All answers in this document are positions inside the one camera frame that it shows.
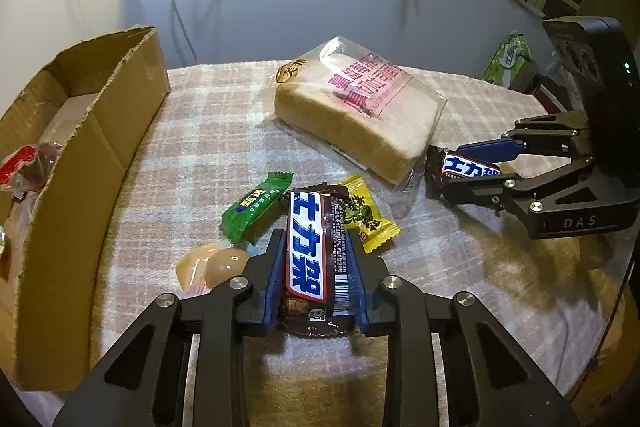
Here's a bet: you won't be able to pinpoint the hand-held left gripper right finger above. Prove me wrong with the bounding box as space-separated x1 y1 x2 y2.
347 232 576 427

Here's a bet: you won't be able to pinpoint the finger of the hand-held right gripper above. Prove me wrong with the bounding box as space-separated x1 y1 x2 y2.
457 111 595 166
439 153 597 214

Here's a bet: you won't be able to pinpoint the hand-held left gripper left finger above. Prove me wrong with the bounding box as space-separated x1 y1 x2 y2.
52 229 288 427

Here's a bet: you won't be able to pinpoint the brown wrapper chocolate bar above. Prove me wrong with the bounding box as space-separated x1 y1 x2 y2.
277 184 353 339
425 146 503 200

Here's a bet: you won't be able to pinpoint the peach jelly cup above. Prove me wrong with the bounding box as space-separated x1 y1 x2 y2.
175 242 251 295

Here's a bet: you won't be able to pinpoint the yellow candy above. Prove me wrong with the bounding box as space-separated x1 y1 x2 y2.
336 174 401 255

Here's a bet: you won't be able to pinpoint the green candy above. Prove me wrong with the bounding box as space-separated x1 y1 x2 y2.
221 172 294 242

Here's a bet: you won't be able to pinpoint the sliced bread packet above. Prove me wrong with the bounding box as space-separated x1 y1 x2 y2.
274 36 447 192

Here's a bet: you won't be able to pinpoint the brown cardboard box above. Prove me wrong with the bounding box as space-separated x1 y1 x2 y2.
0 25 172 393

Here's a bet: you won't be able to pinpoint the dark snack packet red ends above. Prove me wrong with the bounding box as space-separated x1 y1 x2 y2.
0 142 63 205

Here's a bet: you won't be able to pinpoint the tall red cardboard box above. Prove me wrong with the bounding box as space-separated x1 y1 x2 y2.
530 74 571 112

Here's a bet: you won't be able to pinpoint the green carton box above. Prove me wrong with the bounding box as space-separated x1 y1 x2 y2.
482 31 532 88

